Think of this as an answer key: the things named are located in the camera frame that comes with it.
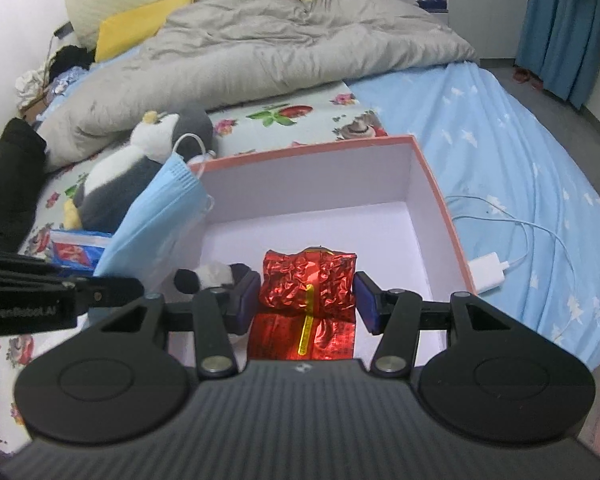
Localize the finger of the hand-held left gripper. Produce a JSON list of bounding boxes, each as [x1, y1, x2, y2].
[[75, 275, 146, 317]]

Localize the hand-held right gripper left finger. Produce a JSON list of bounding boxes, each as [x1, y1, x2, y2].
[[100, 271, 262, 378]]

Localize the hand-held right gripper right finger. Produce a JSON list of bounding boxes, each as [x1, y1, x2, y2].
[[352, 271, 521, 378]]

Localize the black and white panda plush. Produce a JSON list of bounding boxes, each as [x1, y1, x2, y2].
[[174, 262, 253, 296]]

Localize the blue tissue packet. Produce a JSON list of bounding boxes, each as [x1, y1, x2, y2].
[[50, 227, 113, 268]]

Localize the red foil packet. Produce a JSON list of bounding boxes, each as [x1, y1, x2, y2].
[[249, 246, 358, 361]]

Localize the blue face mask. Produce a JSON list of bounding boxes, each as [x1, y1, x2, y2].
[[94, 132, 216, 301]]

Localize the pink cardboard box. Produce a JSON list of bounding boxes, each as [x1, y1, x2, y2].
[[142, 135, 478, 366]]

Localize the grey penguin plush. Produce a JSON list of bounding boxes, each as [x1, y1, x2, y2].
[[62, 105, 216, 233]]

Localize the large black garment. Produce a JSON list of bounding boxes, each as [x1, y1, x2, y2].
[[0, 117, 48, 256]]

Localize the white phone charger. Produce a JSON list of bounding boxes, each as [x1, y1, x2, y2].
[[467, 255, 508, 292]]

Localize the fruit printed bed sheet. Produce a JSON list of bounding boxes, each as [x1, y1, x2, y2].
[[0, 82, 388, 456]]

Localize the light blue bed sheet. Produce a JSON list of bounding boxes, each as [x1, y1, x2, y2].
[[345, 60, 600, 371]]

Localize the blue patterned bag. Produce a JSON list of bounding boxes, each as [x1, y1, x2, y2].
[[50, 67, 88, 96]]

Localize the white crumpled clothes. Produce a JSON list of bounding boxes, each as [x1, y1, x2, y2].
[[15, 62, 51, 98]]

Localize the small black garment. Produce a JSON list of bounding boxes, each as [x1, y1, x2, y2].
[[47, 45, 96, 81]]

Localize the grey duvet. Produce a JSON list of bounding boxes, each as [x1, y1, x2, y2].
[[37, 0, 481, 171]]

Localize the yellow pillow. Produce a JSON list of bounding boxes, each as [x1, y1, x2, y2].
[[95, 0, 196, 63]]

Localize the white cabinet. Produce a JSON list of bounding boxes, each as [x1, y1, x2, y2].
[[445, 0, 536, 61]]

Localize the blue curtain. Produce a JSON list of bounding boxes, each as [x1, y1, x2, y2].
[[515, 0, 600, 111]]

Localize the white charger cable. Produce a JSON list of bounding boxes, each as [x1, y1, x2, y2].
[[445, 195, 581, 321]]

